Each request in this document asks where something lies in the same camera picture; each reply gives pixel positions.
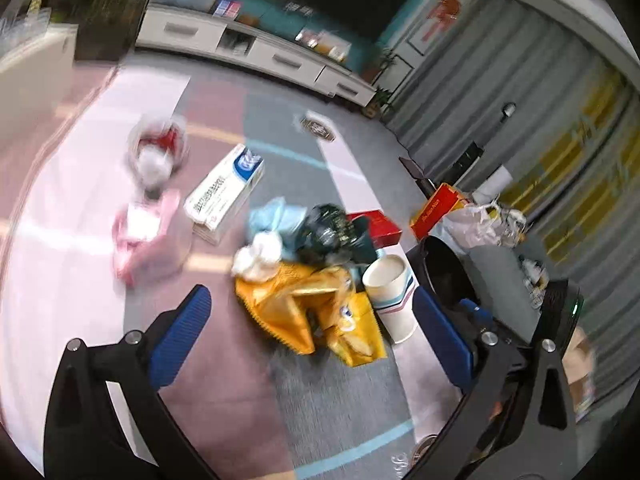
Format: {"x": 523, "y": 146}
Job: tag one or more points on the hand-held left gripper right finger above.
{"x": 442, "y": 342}

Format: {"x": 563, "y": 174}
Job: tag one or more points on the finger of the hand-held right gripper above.
{"x": 475, "y": 308}

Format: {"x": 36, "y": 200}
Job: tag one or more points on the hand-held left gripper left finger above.
{"x": 180, "y": 332}

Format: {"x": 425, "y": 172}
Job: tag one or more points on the black trash bin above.
{"x": 442, "y": 270}

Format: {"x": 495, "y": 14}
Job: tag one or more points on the white paper cup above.
{"x": 392, "y": 292}

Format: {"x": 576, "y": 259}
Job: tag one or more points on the yellow snack bag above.
{"x": 300, "y": 305}

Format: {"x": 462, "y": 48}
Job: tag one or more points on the red box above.
{"x": 382, "y": 225}

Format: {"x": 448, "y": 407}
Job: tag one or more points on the white blue medicine box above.
{"x": 225, "y": 190}

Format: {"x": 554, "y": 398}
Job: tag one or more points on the blue face mask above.
{"x": 277, "y": 217}

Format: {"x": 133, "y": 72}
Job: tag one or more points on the white plastic bag red packet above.
{"x": 152, "y": 150}

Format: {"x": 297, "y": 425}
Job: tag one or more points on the person's right hand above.
{"x": 580, "y": 365}

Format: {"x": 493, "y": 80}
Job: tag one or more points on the pile of patterned cloth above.
{"x": 535, "y": 280}
{"x": 510, "y": 222}

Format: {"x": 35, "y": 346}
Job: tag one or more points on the grey sofa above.
{"x": 505, "y": 280}

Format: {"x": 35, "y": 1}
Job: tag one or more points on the pink packet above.
{"x": 142, "y": 235}

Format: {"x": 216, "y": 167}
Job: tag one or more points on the crumpled white tissue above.
{"x": 257, "y": 260}

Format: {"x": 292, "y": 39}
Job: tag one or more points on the red orange carton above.
{"x": 435, "y": 207}

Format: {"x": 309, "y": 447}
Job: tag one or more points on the white paper roll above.
{"x": 492, "y": 182}

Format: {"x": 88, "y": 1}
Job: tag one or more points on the yellow patterned curtain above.
{"x": 590, "y": 160}

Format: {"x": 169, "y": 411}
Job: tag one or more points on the dark green plastic bag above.
{"x": 330, "y": 235}

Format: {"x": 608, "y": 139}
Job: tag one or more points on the black upright vacuum cleaner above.
{"x": 470, "y": 152}

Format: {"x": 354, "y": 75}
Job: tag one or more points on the small potted plant woven pot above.
{"x": 377, "y": 102}

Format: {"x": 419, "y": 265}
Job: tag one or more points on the grey curtain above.
{"x": 470, "y": 60}

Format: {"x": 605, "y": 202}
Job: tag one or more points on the white television cabinet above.
{"x": 250, "y": 50}

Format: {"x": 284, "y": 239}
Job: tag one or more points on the leafy potted plant dark pot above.
{"x": 107, "y": 20}

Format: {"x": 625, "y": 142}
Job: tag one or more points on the red blue code placard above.
{"x": 227, "y": 7}

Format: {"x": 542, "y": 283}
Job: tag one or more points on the red knot wall ornament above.
{"x": 445, "y": 7}

